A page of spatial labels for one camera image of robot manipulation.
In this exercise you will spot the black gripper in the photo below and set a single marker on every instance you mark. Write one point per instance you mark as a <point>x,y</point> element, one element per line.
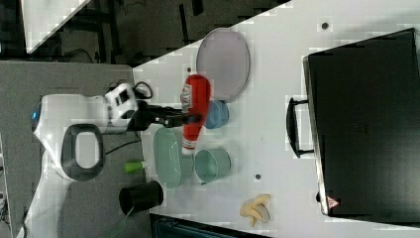
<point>150,114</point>

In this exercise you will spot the red ketchup bottle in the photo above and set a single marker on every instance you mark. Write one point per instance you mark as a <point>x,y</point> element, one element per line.
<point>195,99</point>

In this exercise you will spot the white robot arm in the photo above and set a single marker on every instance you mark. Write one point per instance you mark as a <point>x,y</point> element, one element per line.
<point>71,127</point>

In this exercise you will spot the green oval strainer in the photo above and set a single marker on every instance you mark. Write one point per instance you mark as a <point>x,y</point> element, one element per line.
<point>172,166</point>

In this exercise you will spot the blue bowl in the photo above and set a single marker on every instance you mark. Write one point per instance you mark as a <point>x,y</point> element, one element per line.
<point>218,115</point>

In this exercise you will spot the lime green knob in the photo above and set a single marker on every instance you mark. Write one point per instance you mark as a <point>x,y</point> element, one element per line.
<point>131,167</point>

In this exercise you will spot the green mug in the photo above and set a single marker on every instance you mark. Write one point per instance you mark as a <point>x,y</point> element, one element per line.
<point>212,164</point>

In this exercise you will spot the black cylinder lower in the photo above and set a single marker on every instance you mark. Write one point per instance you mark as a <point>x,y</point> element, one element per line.
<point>141,197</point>

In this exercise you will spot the lilac round plate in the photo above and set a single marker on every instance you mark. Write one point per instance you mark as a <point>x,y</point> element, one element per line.
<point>224,58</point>

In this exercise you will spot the toaster oven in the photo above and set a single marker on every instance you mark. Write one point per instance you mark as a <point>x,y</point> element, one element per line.
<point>363,103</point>

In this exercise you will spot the blue metal frame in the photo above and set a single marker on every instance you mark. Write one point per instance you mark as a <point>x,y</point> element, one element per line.
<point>169,227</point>

